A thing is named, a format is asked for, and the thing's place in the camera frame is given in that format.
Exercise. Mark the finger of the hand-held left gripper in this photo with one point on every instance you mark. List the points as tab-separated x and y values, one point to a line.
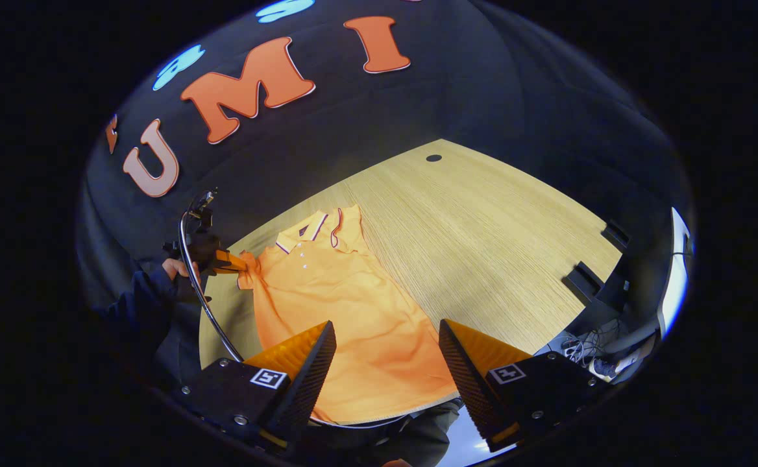
231	261

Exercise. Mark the black table bracket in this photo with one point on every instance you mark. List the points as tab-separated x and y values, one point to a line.
583	283
616	235

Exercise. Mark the person's dark clothed body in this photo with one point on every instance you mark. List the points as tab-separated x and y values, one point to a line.
418	441

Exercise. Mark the grey sneaker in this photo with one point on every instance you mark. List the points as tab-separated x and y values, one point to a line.
605	370

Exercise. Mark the orange polo T-shirt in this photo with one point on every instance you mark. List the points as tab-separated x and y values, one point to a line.
353	311

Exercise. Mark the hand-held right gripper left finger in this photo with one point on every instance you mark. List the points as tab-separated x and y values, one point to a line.
307	383

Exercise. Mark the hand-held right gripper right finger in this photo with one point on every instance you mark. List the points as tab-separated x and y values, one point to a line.
464	383

